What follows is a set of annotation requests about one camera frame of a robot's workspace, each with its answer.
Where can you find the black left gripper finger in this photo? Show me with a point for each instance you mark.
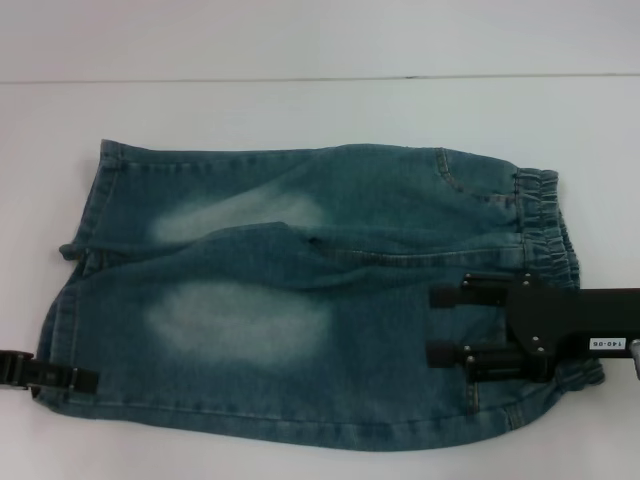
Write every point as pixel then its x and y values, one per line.
pixel 55 381

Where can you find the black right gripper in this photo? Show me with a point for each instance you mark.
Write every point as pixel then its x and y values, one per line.
pixel 565 315

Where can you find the blue denim shorts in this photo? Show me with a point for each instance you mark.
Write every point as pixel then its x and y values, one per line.
pixel 280 310

